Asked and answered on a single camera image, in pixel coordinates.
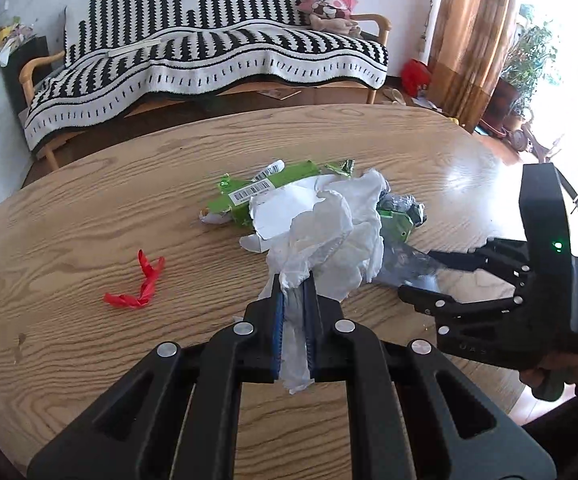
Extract brown orange curtain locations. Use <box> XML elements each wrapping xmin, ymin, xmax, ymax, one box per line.
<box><xmin>427</xmin><ymin>0</ymin><xmax>519</xmax><ymax>132</ymax></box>

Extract green snack wrapper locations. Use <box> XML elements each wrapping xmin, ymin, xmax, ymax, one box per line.
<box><xmin>198</xmin><ymin>158</ymin><xmax>418</xmax><ymax>246</ymax></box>

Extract red plastic strip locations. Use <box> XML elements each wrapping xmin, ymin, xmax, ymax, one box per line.
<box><xmin>102</xmin><ymin>248</ymin><xmax>167</xmax><ymax>309</ymax></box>

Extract red bag on floor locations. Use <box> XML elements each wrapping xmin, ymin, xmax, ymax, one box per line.
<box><xmin>400</xmin><ymin>58</ymin><xmax>431</xmax><ymax>98</ymax></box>

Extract white tissue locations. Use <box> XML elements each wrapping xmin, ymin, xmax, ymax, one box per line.
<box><xmin>255</xmin><ymin>169</ymin><xmax>389</xmax><ymax>394</ymax></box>

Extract pink plush doll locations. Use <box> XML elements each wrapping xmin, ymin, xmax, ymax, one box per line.
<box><xmin>298</xmin><ymin>0</ymin><xmax>361</xmax><ymax>38</ymax></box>

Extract green potted plant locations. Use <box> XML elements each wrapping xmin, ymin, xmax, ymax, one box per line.
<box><xmin>479</xmin><ymin>4</ymin><xmax>558</xmax><ymax>138</ymax></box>

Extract black white striped sofa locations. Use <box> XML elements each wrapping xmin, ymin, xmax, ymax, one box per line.
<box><xmin>23</xmin><ymin>0</ymin><xmax>389</xmax><ymax>152</ymax></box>

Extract blue white wrapper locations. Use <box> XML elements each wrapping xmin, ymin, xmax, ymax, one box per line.
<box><xmin>375</xmin><ymin>192</ymin><xmax>440</xmax><ymax>292</ymax></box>

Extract slippers on floor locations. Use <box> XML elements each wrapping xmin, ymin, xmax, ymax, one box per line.
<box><xmin>381</xmin><ymin>87</ymin><xmax>439</xmax><ymax>112</ymax></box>

